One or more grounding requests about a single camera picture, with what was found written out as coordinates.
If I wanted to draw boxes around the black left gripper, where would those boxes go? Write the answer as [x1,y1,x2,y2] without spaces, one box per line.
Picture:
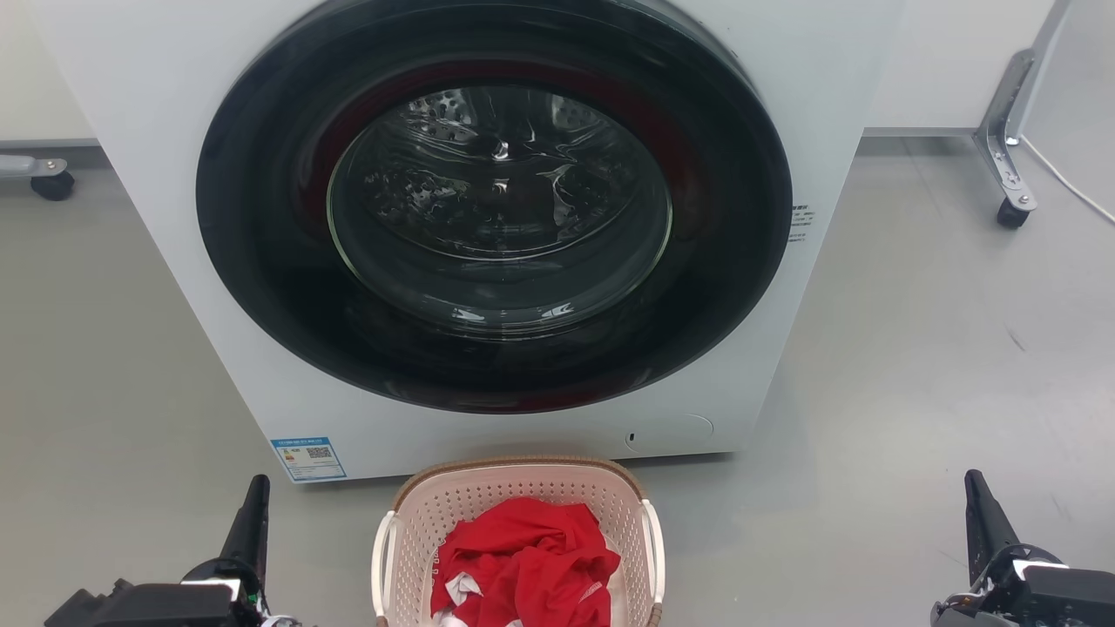
[44,475,304,627]

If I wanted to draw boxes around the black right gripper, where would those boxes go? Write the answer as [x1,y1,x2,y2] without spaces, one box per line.
[929,469,1115,627]

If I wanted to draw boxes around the beige perforated plastic laundry basket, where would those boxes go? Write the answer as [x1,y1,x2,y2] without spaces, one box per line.
[371,455,666,627]

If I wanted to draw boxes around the blue energy label sticker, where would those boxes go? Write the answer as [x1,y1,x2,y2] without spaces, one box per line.
[270,436,348,482]

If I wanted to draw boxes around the round black washer door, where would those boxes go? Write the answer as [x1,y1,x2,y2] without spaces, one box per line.
[195,0,794,415]

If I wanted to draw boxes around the red garment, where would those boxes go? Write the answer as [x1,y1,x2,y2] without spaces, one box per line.
[430,497,622,627]

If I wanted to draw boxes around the white front-load washing machine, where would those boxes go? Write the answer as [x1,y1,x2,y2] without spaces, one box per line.
[26,0,907,485]

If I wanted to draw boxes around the short grey metal leg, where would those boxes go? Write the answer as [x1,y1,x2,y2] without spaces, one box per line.
[0,155,69,180]

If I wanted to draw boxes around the white partition panel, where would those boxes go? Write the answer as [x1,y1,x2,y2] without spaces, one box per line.
[1017,0,1115,219]

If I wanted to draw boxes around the thin white cable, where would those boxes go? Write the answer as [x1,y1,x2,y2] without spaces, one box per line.
[1017,134,1115,225]

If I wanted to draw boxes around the tall grey metal bracket leg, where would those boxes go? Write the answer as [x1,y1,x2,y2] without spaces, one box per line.
[973,0,1074,211]

